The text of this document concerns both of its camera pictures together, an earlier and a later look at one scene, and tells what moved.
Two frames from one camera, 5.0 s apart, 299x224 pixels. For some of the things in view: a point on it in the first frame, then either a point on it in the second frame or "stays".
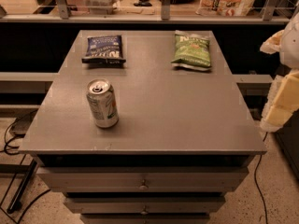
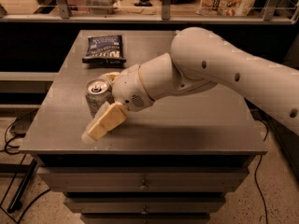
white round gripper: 291,49 → 128,86
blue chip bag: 106,49 stays
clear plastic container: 101,0 stays
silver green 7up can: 104,104 stays
